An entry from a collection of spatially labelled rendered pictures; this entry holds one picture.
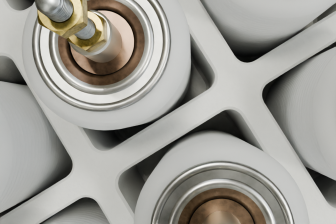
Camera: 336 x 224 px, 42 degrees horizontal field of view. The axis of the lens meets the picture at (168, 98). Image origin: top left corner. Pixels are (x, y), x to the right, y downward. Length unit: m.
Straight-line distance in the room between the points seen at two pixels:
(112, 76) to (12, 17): 0.12
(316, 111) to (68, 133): 0.17
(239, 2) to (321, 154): 0.10
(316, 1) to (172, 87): 0.09
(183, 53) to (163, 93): 0.02
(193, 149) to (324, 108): 0.07
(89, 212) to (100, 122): 0.13
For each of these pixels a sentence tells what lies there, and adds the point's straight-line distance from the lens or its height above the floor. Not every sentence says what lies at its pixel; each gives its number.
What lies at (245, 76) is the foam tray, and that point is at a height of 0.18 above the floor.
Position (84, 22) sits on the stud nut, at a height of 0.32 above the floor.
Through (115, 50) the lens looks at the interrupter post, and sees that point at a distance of 0.23.
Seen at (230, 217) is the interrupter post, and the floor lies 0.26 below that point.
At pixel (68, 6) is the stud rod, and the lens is 0.16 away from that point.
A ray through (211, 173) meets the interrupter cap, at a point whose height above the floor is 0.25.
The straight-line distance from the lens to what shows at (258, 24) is 0.28.
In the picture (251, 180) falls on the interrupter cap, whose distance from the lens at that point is 0.24.
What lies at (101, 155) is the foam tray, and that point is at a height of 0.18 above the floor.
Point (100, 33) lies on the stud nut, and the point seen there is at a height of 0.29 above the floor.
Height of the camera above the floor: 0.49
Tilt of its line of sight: 86 degrees down
